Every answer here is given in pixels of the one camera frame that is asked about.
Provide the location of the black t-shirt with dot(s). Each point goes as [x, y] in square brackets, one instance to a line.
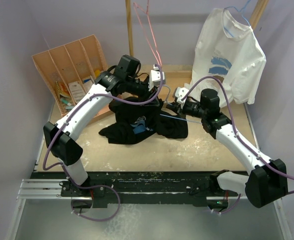
[135, 123]

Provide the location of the white t-shirt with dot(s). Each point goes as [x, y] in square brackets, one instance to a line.
[231, 66]

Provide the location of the pink wire hanger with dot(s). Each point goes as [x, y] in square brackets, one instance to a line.
[149, 36]

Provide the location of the pink desk organizer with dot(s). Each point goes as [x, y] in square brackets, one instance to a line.
[78, 61]

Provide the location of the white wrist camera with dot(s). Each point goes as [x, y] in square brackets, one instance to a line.
[180, 95]
[156, 77]

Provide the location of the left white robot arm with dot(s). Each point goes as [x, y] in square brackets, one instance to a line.
[118, 83]

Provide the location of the white paper card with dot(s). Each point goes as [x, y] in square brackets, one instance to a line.
[76, 91]

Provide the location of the aluminium frame rail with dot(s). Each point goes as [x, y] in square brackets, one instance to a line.
[41, 213]

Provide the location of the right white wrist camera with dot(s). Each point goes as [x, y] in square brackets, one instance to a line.
[180, 95]

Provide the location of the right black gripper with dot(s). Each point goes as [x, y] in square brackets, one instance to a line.
[175, 107]

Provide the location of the blue wire hanger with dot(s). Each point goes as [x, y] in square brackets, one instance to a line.
[173, 117]

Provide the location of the wooden clothes rack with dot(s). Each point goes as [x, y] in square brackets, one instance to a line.
[185, 74]

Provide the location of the blue hanger under white shirt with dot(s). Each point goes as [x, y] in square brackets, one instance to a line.
[234, 22]

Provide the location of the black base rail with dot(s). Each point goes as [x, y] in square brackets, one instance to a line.
[196, 188]

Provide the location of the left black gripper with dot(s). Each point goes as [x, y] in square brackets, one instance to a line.
[149, 97]

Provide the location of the spiral notebook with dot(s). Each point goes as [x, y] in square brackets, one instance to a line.
[61, 90]

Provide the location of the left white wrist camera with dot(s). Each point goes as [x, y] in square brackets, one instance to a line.
[156, 77]

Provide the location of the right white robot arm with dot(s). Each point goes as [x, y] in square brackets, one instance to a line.
[265, 181]

